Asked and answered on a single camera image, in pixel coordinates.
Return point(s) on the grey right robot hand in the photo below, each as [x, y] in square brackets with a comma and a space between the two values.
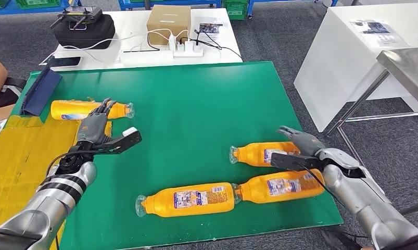
[307, 141]

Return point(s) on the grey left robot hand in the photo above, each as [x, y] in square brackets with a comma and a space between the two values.
[93, 126]

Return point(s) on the orange Tide detergent bottle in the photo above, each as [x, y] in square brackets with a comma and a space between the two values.
[160, 204]
[65, 109]
[250, 154]
[253, 191]

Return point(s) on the dark blue tablet case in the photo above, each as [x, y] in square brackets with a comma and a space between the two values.
[39, 93]

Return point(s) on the black phone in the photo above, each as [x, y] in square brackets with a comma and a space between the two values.
[69, 62]

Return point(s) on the large white table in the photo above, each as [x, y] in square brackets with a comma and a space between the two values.
[333, 69]

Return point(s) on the yellow taped sheet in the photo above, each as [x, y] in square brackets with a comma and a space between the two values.
[19, 155]

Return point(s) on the black carrying case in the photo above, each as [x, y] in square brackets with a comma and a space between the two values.
[88, 36]

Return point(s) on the green table mat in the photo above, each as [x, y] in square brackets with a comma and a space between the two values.
[195, 114]

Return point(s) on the small white table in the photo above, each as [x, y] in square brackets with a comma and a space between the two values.
[126, 20]

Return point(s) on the black remote controller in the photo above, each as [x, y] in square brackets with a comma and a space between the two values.
[79, 13]

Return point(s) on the white charger plug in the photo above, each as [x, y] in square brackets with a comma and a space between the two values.
[188, 45]
[172, 43]
[197, 48]
[180, 47]

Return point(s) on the white power strip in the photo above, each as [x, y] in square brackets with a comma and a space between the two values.
[188, 54]

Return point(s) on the stainless steel table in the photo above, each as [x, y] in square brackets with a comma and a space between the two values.
[408, 69]

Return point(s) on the brown cardboard box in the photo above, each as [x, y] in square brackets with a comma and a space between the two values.
[167, 20]

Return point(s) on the printed paper leaflet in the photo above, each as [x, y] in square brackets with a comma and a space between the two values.
[210, 27]
[374, 29]

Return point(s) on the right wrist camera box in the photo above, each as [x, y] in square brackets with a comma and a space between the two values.
[288, 161]

